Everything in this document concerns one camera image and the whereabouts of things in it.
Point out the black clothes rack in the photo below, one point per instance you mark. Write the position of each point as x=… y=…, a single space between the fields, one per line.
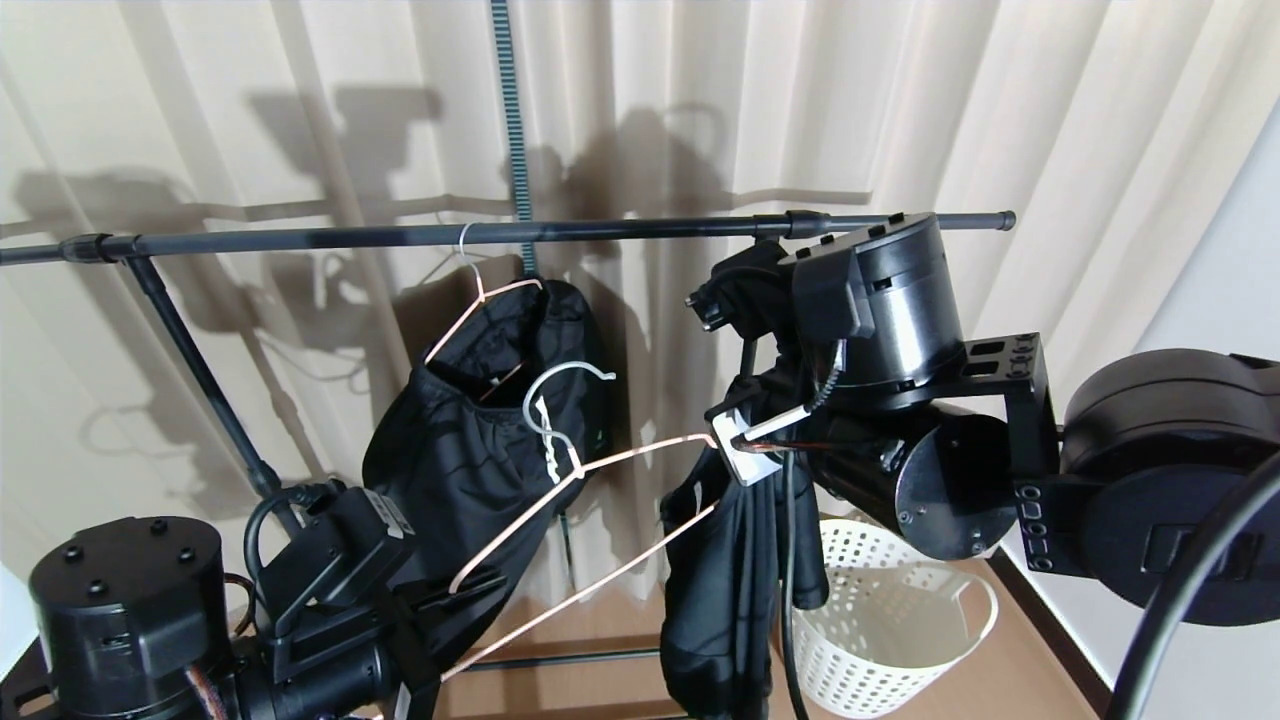
x=300 y=238

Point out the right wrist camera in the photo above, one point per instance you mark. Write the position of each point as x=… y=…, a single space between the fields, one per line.
x=745 y=290

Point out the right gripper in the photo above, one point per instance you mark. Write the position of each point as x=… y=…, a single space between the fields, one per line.
x=930 y=480

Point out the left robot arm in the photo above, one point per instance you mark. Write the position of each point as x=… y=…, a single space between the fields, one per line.
x=120 y=610

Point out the pink clothes hanger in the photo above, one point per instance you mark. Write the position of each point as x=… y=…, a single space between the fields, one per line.
x=480 y=293
x=640 y=453

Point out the white laundry basket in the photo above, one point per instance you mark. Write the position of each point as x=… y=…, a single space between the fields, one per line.
x=900 y=640

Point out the white curtain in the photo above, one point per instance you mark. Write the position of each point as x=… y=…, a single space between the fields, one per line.
x=1050 y=100

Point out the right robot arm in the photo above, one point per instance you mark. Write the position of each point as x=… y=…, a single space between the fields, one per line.
x=1170 y=480

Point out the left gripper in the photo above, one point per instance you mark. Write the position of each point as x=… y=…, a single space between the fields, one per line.
x=330 y=685

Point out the black shorts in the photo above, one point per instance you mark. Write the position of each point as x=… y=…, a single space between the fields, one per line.
x=450 y=480

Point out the black garment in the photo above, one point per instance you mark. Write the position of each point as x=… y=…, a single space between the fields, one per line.
x=720 y=600

